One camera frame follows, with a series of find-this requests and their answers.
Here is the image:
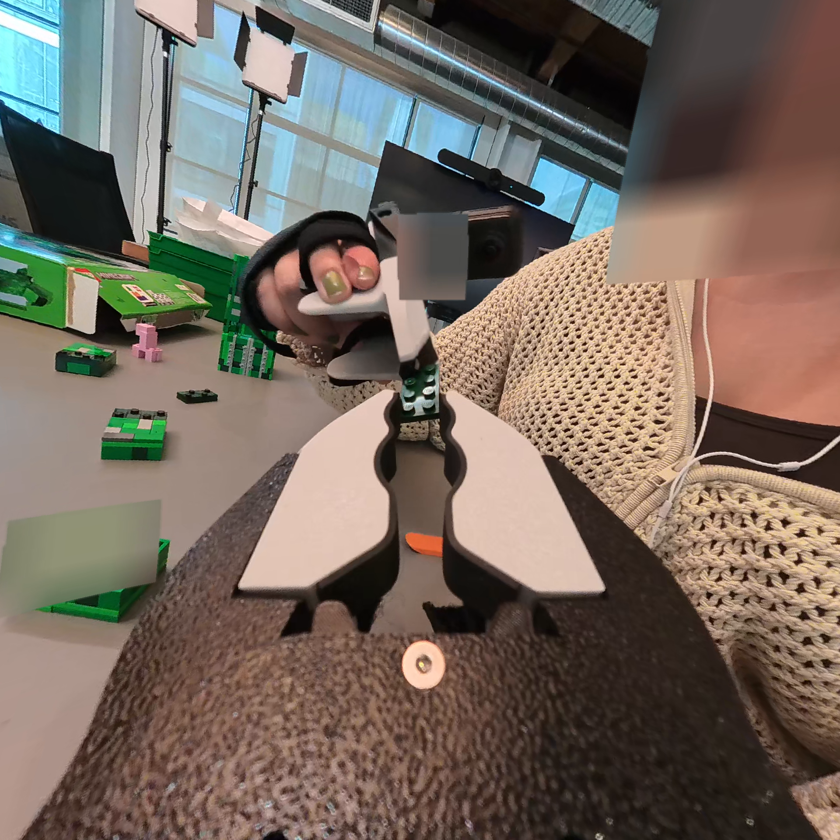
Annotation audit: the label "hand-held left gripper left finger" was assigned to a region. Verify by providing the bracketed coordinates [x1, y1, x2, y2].
[236, 390, 401, 633]

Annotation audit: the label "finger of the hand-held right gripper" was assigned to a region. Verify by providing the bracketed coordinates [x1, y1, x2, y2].
[384, 257, 441, 368]

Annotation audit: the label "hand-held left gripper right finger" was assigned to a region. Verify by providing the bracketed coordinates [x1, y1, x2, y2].
[444, 392, 606, 633]

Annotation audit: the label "dark green lego assembly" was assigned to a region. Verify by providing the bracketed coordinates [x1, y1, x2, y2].
[398, 363, 443, 422]

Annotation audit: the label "person's right forearm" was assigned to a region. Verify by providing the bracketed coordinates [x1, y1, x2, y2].
[277, 328, 460, 454]

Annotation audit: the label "green lego creeper figure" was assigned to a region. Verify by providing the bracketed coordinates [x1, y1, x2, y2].
[218, 252, 278, 382]

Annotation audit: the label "green lego block dark studs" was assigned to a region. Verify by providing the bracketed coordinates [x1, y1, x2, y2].
[100, 407, 169, 462]

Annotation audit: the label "green lego face block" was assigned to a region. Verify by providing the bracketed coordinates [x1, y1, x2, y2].
[36, 538, 172, 624]

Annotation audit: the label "dark green lego cube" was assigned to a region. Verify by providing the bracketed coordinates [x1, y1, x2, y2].
[54, 344, 118, 379]

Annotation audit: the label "green cardboard lego box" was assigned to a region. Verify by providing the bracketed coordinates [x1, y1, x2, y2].
[0, 222, 214, 333]

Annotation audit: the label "person's right hand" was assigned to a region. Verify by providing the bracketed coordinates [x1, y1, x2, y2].
[256, 239, 383, 350]

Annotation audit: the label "black video bar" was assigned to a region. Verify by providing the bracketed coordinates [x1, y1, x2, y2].
[437, 147, 547, 208]

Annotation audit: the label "large black display screen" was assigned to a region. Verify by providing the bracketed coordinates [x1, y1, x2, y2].
[371, 141, 577, 247]

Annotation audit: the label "white paper sheets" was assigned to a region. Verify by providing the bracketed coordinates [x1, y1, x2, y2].
[176, 196, 275, 249]

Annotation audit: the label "green plastic storage bin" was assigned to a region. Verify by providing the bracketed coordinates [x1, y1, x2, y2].
[147, 231, 240, 290]

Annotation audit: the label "black top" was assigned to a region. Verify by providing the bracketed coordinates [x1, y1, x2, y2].
[692, 394, 840, 476]

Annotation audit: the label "studio panel light on stand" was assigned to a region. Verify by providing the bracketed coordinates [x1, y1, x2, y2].
[234, 13, 309, 221]
[134, 0, 214, 234]

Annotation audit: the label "silver ventilation duct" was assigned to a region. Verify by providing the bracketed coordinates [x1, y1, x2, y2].
[374, 0, 634, 173]

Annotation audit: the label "white earphone cable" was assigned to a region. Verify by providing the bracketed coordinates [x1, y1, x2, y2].
[646, 279, 840, 549]

